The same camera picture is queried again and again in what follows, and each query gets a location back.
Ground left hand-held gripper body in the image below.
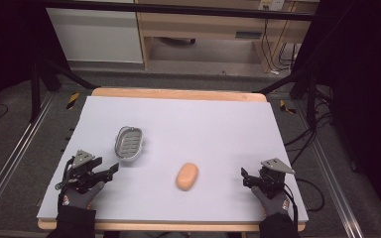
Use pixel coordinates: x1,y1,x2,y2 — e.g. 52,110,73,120
66,149,104,194

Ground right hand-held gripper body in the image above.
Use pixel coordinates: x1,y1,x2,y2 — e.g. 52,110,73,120
257,157,297,199

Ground metal soap dish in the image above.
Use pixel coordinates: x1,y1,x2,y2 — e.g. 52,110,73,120
113,125,146,163

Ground person's right hand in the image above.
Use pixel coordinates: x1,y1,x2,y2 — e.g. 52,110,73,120
250,185,293,218

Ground person's left hand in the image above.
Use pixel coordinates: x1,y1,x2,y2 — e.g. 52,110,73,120
59,180,106,211

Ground yellow black floor tape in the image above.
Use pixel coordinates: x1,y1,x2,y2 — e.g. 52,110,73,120
279,99,298,116
65,91,80,110

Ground white table mat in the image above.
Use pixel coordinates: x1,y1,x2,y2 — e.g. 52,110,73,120
36,95,310,223

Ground black metal stand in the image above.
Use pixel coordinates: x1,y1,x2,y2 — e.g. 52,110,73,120
29,54,98,124
252,63,319,131

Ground wooden table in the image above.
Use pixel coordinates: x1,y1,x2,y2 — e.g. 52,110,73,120
37,86,308,233

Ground white cabinet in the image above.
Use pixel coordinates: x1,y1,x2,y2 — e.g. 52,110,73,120
46,7,144,64

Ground black curtain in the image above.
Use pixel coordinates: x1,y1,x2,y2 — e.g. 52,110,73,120
0,0,70,133
292,0,381,229

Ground wooden desk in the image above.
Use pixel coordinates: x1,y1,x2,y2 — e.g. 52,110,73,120
134,0,319,73

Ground white power strip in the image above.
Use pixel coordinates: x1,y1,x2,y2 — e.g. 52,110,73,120
258,0,286,11

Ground black metal crossbar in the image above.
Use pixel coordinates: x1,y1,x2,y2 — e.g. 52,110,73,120
41,0,316,22

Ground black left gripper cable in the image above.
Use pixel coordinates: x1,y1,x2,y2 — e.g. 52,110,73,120
55,156,76,192

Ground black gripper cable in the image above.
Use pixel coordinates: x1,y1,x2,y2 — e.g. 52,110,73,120
55,156,76,192
282,178,326,229

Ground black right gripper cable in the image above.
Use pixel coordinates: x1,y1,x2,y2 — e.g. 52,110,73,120
282,178,326,229

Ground black floor cables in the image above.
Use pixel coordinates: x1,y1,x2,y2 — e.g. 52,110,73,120
283,83,335,167

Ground metal floor rail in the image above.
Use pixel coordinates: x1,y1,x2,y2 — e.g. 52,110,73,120
296,98,360,238
0,93,57,230

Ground black hanging cables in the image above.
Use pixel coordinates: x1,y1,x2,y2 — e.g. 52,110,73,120
262,18,301,73

